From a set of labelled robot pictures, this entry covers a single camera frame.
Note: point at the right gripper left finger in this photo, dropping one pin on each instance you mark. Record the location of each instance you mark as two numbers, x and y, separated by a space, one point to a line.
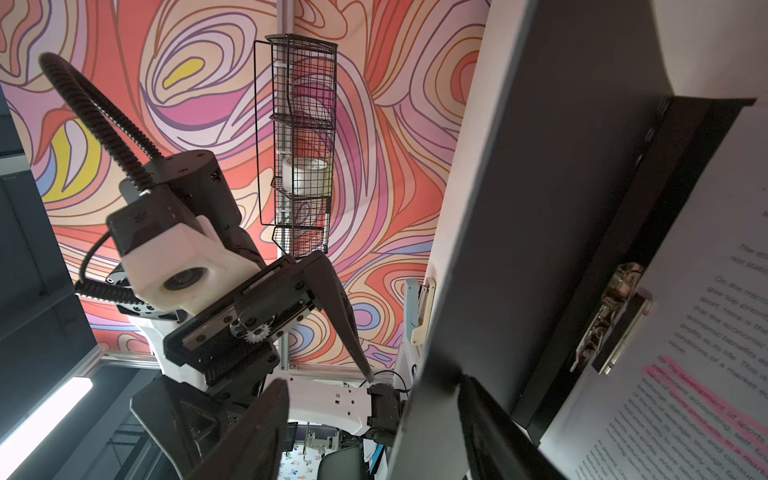
253 448

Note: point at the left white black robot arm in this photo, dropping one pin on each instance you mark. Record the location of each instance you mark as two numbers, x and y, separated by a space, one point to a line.
195 179

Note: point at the silver tape roll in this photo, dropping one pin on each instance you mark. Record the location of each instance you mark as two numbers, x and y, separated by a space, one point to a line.
306 177

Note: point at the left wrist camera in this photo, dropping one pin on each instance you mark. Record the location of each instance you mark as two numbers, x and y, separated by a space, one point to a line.
172 258

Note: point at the black wire basket left wall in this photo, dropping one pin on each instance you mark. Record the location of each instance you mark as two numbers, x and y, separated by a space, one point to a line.
304 121

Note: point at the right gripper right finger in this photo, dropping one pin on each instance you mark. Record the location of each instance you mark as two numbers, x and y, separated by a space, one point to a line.
495 447

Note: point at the white black lever arch folder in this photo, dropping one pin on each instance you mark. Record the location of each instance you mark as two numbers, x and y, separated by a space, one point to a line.
586 126

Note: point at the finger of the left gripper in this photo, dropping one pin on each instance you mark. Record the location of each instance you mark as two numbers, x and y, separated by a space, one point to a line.
183 421
324 284

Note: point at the light blue stapler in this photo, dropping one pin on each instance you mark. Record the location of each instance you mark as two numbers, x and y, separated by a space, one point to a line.
418 306

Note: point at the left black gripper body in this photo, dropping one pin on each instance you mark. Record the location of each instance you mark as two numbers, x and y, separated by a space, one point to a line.
233 331

